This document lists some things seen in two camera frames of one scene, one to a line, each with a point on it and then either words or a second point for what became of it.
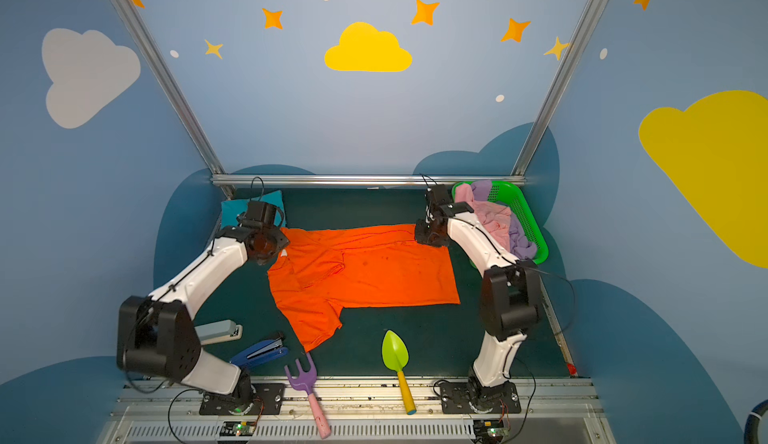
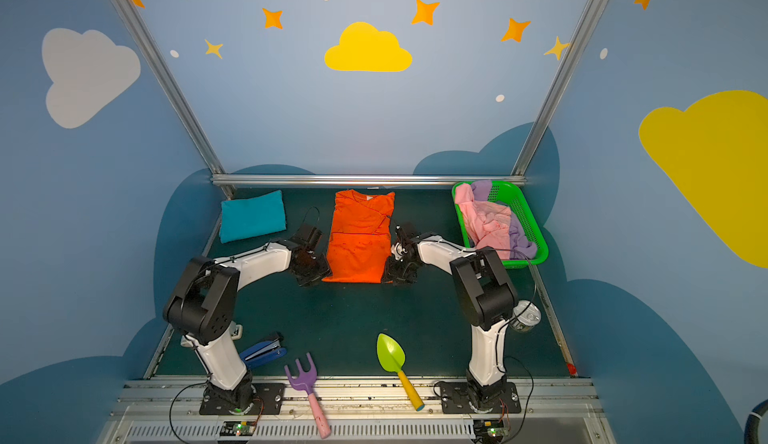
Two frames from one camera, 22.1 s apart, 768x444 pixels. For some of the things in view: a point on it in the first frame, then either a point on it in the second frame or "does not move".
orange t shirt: x=324 y=270 to x=359 y=238
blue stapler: x=260 y=351 does not move
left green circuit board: x=237 y=428 does not move
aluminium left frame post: x=152 y=50 does not move
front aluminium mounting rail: x=167 y=411 does not move
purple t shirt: x=520 y=245 does not move
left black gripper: x=264 y=246 to x=309 y=266
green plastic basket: x=509 y=195 does not move
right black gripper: x=429 y=232 to x=399 y=267
